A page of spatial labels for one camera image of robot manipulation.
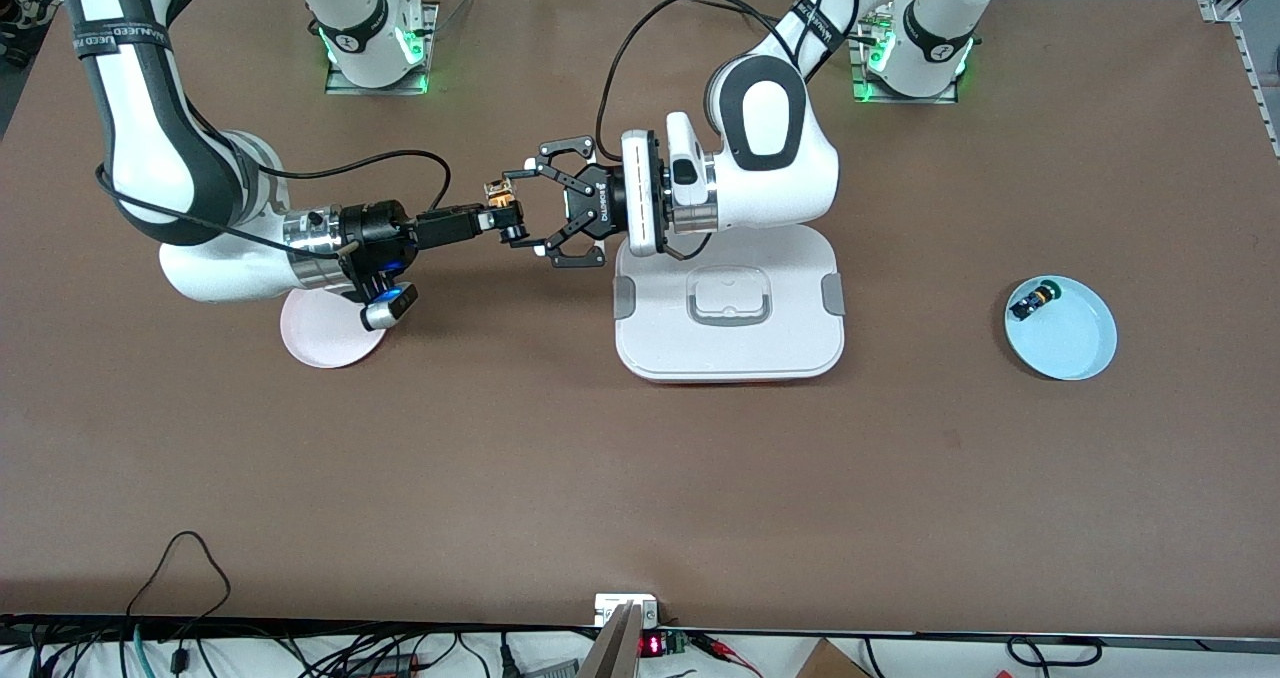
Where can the perforated metal strip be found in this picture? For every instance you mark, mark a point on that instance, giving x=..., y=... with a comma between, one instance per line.
x=1255, y=78

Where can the green push button switch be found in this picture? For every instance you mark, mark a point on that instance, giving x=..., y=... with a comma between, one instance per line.
x=1033, y=300

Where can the light blue round plate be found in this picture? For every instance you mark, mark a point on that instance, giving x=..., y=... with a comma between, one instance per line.
x=1065, y=338

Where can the orange push button switch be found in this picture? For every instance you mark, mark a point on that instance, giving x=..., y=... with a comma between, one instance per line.
x=500, y=196

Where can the black plug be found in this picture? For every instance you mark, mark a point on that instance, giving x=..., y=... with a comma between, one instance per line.
x=507, y=658

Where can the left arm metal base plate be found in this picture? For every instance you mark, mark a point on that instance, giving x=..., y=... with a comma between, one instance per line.
x=870, y=96

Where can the brown cardboard piece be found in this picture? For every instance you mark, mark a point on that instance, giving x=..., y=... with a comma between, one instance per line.
x=830, y=663

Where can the white mount bracket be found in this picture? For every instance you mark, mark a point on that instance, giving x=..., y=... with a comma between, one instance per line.
x=605, y=608

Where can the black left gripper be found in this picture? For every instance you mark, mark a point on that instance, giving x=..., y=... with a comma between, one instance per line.
x=601, y=203

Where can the green circuit board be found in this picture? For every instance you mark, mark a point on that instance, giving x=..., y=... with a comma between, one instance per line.
x=677, y=643

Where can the red LED display module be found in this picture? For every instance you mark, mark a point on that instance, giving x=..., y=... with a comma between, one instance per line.
x=652, y=646

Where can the pink round plate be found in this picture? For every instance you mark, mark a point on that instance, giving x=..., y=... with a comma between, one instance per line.
x=320, y=343

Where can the black power adapter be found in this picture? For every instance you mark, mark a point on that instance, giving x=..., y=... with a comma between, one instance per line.
x=385, y=664

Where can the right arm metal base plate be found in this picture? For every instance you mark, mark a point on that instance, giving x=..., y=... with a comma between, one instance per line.
x=340, y=86

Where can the red clip lead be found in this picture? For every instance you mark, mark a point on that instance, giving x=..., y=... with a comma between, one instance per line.
x=712, y=642

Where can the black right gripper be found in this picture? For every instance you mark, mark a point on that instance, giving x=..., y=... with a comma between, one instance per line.
x=378, y=230

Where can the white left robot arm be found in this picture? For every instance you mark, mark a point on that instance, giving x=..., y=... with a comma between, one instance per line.
x=815, y=178

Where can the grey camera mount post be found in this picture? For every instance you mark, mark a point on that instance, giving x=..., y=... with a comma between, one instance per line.
x=615, y=648

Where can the white lidded box grey latches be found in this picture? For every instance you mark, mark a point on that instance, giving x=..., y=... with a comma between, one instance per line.
x=730, y=343

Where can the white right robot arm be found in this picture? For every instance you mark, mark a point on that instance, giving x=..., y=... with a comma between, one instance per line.
x=150, y=108

